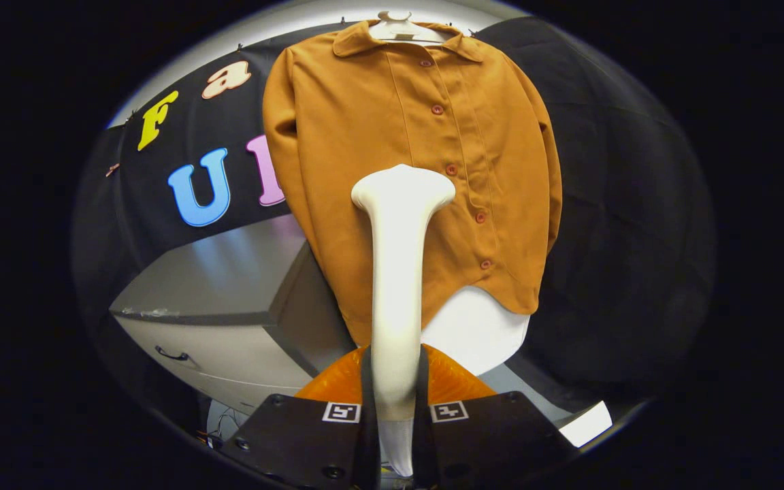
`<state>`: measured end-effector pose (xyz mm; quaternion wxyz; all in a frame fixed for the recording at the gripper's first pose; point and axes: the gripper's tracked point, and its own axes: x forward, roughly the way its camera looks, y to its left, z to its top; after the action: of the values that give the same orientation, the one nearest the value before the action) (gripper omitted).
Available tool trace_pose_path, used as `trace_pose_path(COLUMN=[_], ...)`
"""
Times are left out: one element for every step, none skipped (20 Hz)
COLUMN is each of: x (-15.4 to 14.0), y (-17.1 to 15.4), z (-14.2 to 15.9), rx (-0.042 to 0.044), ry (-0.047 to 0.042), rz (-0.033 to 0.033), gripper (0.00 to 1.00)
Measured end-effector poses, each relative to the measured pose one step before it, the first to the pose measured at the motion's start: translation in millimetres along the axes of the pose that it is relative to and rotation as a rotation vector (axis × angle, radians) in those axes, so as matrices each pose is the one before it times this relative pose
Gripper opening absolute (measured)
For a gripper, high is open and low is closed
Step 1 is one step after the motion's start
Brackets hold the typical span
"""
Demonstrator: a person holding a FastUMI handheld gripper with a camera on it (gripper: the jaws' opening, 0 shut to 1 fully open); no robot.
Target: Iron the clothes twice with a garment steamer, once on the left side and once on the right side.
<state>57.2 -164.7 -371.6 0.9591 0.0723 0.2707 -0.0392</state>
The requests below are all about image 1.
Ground white garment steamer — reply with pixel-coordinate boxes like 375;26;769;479
351;163;457;478

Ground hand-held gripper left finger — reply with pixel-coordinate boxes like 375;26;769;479
218;345;380;490

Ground grey cabinet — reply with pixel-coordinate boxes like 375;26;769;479
110;214;359;417

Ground white flat board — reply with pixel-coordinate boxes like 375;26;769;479
559;400;614;448

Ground tangled cables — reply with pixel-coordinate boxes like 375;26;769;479
205;402;257;444

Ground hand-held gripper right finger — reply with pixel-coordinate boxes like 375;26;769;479
412;344;578;490

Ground orange button shirt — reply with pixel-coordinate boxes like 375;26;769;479
263;19;563;348

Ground white clothes form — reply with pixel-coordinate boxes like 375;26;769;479
368;10;532;378

